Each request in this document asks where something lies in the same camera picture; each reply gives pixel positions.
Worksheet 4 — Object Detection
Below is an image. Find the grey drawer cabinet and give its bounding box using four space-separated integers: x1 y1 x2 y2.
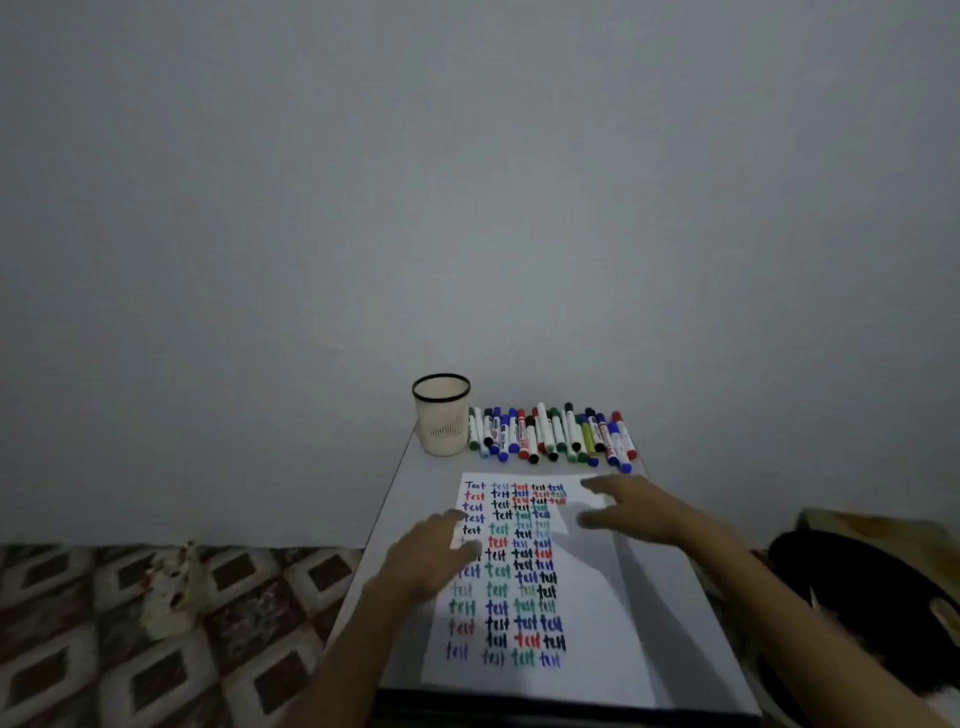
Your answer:
322 419 763 728

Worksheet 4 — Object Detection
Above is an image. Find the person's right hand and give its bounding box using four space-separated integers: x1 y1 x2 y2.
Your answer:
575 473 733 560

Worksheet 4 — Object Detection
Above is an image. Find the small cream box of pens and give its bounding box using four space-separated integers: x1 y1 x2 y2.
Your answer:
142 541 208 643

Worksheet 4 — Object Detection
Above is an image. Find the white paper with colored writing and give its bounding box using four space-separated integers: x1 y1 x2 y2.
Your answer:
419 470 661 710

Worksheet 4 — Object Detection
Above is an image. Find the beige mesh cup black rim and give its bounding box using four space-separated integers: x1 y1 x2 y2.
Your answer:
411 373 472 457

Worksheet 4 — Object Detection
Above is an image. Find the person's left forearm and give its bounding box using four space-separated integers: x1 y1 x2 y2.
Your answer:
296 588 410 728

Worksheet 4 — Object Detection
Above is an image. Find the yellow floral cushion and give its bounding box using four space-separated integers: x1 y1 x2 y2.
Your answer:
794 508 960 601

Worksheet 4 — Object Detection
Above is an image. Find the row of colored markers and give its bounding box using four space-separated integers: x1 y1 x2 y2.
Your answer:
467 402 640 476

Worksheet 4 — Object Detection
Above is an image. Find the person's left hand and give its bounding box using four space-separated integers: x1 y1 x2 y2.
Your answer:
363 508 483 615

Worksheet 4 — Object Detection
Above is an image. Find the person's right forearm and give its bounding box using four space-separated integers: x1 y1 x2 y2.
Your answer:
693 524 958 728

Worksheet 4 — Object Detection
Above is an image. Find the black plastic bucket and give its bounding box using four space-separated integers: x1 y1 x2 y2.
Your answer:
761 528 960 728

